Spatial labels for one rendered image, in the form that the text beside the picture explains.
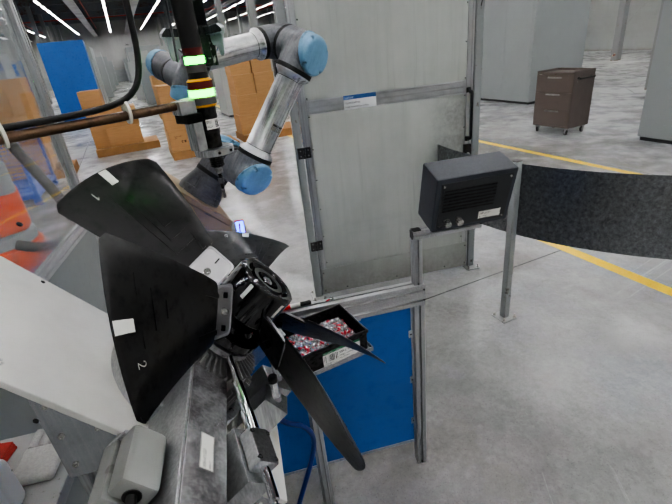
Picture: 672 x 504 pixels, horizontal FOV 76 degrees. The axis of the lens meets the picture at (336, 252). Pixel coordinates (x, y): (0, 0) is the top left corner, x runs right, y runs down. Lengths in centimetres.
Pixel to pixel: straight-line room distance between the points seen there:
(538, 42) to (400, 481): 944
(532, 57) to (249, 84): 570
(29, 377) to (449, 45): 263
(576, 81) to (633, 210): 513
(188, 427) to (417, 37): 250
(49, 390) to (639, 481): 199
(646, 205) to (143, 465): 222
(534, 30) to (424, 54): 761
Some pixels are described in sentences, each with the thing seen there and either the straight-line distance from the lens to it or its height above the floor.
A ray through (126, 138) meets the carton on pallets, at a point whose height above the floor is 26.
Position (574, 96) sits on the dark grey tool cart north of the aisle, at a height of 56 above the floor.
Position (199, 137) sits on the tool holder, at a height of 149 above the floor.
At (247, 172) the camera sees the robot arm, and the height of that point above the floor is 127.
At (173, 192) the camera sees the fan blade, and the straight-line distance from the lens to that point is 91.
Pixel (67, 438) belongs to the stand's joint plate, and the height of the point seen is 104.
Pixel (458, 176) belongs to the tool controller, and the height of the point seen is 123.
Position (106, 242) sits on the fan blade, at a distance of 58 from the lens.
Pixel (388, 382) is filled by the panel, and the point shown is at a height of 46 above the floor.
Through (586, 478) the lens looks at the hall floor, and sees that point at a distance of 213.
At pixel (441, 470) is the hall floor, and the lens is 203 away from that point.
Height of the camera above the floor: 161
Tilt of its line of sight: 26 degrees down
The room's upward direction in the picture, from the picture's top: 6 degrees counter-clockwise
